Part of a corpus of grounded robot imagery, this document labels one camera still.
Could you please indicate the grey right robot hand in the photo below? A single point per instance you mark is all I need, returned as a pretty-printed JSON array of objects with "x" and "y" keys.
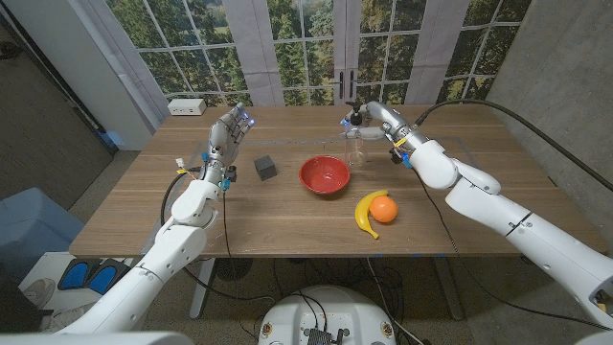
[{"x": 388, "y": 120}]

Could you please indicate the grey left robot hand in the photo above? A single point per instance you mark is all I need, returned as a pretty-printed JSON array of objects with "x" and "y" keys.
[{"x": 225, "y": 141}]

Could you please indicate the clear dispenser bottle black pump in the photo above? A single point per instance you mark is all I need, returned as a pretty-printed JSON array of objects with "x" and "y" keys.
[{"x": 355, "y": 151}]

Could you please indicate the white robot shoulder housing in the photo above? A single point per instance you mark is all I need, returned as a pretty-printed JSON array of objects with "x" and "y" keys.
[{"x": 96, "y": 339}]

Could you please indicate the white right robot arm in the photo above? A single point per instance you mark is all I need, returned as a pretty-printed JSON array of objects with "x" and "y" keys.
[{"x": 527, "y": 230}]

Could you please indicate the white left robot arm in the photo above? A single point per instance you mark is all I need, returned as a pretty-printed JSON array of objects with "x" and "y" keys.
[{"x": 158, "y": 268}]

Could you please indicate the red bowl plate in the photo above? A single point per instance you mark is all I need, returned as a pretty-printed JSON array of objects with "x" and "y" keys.
[{"x": 324, "y": 175}]

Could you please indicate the toy orange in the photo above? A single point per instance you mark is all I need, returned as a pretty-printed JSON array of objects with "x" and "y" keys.
[{"x": 383, "y": 209}]

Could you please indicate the yellow toy banana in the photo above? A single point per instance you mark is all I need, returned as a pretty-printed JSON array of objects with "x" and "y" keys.
[{"x": 360, "y": 213}]

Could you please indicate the dark grey cube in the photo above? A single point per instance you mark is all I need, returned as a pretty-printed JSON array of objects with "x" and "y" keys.
[{"x": 265, "y": 167}]

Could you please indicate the white power strip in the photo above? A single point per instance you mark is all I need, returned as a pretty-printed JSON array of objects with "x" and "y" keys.
[{"x": 187, "y": 107}]

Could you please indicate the printed window forest backdrop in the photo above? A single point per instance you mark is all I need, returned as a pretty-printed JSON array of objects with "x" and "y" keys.
[{"x": 287, "y": 48}]

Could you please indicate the round black floor fan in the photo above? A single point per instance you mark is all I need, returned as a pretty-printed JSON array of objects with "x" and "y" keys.
[{"x": 233, "y": 268}]

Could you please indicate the metal table leg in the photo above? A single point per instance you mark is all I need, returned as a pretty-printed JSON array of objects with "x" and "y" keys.
[
  {"x": 450, "y": 292},
  {"x": 201, "y": 287}
]

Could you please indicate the blue black foot pedal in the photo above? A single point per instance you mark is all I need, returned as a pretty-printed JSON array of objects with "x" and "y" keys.
[
  {"x": 103, "y": 278},
  {"x": 74, "y": 277}
]

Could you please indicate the white robot torso base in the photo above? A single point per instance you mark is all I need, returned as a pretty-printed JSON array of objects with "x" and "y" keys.
[{"x": 325, "y": 311}]

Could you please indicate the blue storage bin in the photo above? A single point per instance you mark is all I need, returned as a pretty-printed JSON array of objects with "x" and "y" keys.
[{"x": 33, "y": 225}]

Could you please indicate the white floor platform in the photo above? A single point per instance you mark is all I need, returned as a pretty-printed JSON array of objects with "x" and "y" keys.
[{"x": 48, "y": 266}]

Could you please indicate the white shoe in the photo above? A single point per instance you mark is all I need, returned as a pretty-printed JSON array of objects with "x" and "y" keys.
[
  {"x": 39, "y": 291},
  {"x": 67, "y": 316}
]

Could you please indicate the dark trouser leg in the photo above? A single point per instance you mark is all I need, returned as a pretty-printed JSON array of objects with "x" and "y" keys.
[{"x": 19, "y": 311}]

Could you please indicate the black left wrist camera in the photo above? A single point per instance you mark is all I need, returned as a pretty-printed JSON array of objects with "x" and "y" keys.
[{"x": 231, "y": 173}]

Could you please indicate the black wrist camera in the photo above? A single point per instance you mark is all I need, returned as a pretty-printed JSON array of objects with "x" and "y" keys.
[
  {"x": 395, "y": 155},
  {"x": 231, "y": 173}
]

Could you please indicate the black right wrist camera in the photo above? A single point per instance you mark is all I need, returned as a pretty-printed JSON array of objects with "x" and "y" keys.
[{"x": 395, "y": 155}]

